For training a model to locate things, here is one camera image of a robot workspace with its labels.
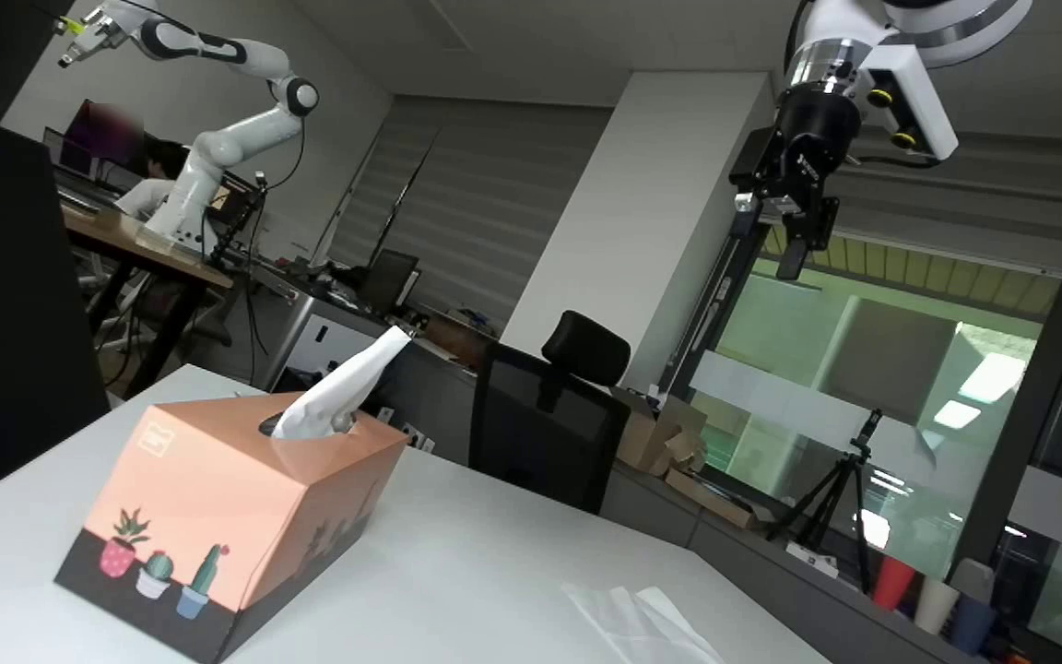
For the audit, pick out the black divider panel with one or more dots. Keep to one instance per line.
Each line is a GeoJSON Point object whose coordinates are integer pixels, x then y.
{"type": "Point", "coordinates": [9, 308]}

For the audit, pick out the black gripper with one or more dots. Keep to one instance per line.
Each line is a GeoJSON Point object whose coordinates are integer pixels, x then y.
{"type": "Point", "coordinates": [809, 142]}

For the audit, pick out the white tissue sheet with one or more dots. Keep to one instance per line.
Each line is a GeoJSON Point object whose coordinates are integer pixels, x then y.
{"type": "Point", "coordinates": [337, 391]}

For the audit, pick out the open cardboard box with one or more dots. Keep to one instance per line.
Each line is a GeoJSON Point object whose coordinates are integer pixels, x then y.
{"type": "Point", "coordinates": [660, 438]}

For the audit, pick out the white cup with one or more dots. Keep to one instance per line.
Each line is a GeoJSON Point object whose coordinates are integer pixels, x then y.
{"type": "Point", "coordinates": [934, 608]}

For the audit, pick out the blue cup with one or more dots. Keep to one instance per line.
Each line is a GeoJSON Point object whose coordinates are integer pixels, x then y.
{"type": "Point", "coordinates": [975, 626]}

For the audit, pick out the orange cactus print tissue box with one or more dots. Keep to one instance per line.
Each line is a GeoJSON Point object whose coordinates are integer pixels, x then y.
{"type": "Point", "coordinates": [213, 493]}

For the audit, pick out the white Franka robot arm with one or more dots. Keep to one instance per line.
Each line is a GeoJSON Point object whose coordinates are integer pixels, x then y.
{"type": "Point", "coordinates": [844, 22]}

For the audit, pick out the dark computer monitor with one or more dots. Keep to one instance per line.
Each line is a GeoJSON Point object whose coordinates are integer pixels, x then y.
{"type": "Point", "coordinates": [112, 142]}

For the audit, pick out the black camera tripod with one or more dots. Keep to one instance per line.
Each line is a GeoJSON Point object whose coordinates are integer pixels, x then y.
{"type": "Point", "coordinates": [832, 493]}

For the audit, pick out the flat cardboard piece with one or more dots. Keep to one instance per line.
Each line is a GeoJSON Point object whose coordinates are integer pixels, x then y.
{"type": "Point", "coordinates": [714, 501]}

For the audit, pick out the black office chair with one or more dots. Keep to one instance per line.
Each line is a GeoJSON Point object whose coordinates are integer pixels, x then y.
{"type": "Point", "coordinates": [549, 424]}

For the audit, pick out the wooden background desk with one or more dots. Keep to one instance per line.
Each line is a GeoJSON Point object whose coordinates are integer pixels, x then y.
{"type": "Point", "coordinates": [136, 242]}

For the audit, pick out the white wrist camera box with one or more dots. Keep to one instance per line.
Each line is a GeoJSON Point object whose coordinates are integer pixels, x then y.
{"type": "Point", "coordinates": [918, 96]}

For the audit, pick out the red cup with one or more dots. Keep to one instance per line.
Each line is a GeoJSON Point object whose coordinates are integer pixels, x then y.
{"type": "Point", "coordinates": [894, 583]}

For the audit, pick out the black laptop screen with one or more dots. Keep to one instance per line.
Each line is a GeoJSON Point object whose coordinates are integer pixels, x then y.
{"type": "Point", "coordinates": [387, 281]}

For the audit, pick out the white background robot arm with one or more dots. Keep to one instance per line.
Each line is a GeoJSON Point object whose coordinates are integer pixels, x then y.
{"type": "Point", "coordinates": [204, 150]}

